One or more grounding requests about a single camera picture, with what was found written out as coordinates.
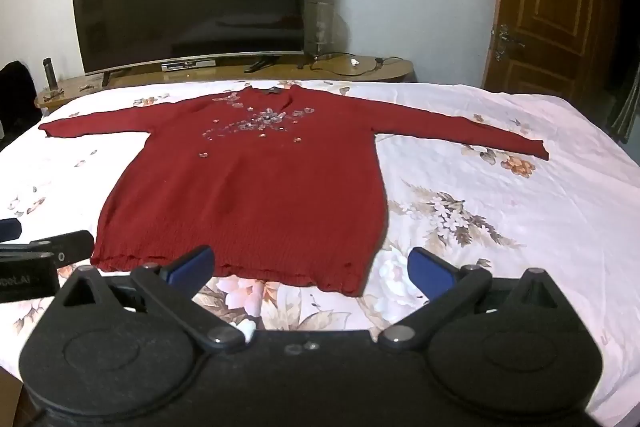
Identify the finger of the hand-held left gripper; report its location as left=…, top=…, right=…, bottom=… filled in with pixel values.
left=0, top=217, right=22, bottom=242
left=0, top=230, right=95, bottom=266

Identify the grey curtain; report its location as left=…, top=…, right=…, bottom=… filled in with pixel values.
left=607, top=57, right=640, bottom=144

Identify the black bag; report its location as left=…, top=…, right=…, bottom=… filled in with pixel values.
left=0, top=61, right=39, bottom=142

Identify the floral white bedsheet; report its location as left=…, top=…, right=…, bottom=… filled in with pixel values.
left=0, top=78, right=640, bottom=427

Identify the black power cable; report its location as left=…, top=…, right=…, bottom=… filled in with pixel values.
left=298, top=52, right=404, bottom=76

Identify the red embroidered sweater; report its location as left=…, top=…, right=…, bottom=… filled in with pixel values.
left=38, top=85, right=550, bottom=299

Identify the wooden television cabinet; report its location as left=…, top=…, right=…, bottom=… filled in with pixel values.
left=34, top=54, right=416, bottom=110

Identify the metal door handle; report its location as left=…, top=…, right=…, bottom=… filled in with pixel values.
left=492, top=25, right=526, bottom=62

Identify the silver set-top box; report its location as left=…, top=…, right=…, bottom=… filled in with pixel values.
left=161, top=60, right=217, bottom=72

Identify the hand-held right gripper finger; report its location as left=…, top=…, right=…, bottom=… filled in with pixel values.
left=377, top=247, right=581, bottom=353

